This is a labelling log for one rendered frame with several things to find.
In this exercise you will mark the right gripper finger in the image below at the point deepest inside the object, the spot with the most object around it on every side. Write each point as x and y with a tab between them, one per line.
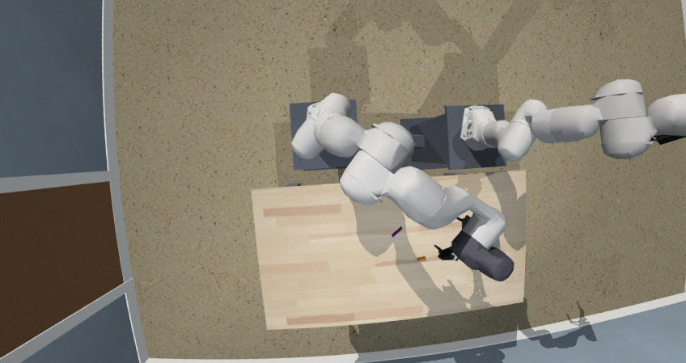
446	254
464	220

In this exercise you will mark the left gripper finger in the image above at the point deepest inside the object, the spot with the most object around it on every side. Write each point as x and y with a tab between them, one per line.
662	139

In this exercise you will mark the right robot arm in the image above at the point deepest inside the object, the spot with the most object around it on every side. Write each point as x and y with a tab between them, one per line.
383	150

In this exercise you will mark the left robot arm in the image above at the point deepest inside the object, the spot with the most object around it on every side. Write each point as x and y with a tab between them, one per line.
618	112

